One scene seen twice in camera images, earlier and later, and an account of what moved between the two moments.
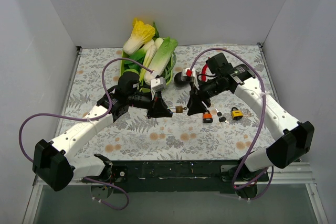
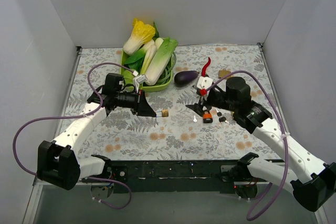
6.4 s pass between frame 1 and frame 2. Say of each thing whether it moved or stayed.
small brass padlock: moved
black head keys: stayed
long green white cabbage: stayed
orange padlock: stayed
